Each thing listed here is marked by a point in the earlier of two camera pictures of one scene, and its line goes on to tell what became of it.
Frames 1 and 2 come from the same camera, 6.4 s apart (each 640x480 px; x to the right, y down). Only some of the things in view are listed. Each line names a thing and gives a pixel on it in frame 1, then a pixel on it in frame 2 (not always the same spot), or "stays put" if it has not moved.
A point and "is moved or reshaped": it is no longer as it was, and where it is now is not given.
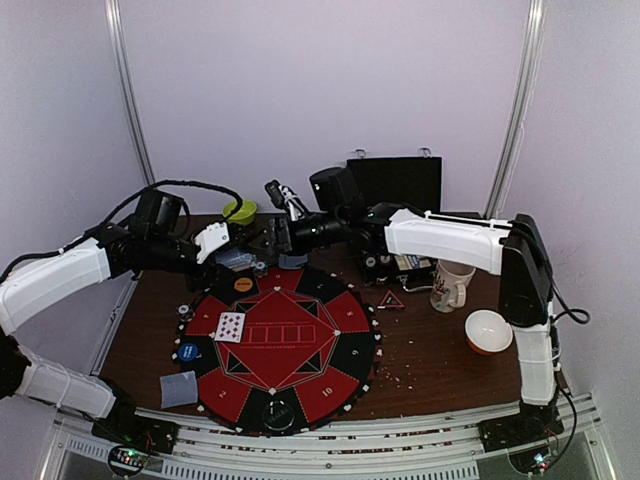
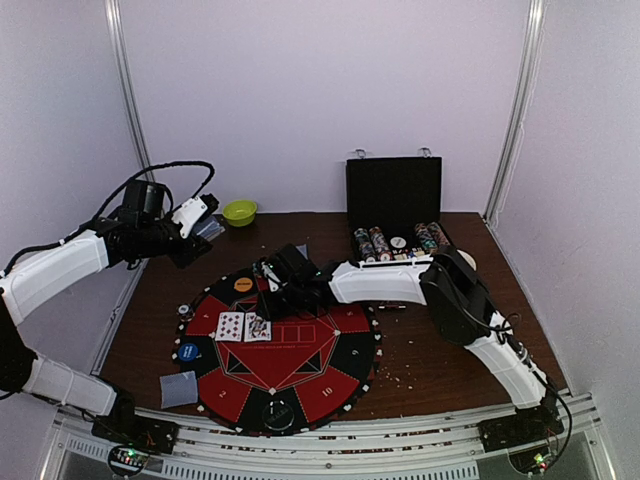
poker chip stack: [185, 312] stays put
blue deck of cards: [235, 259] is moved or reshaped
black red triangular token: [391, 301] stays put
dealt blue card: [178, 389] stays put
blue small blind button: [187, 352] stays put
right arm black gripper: [281, 236] → [273, 298]
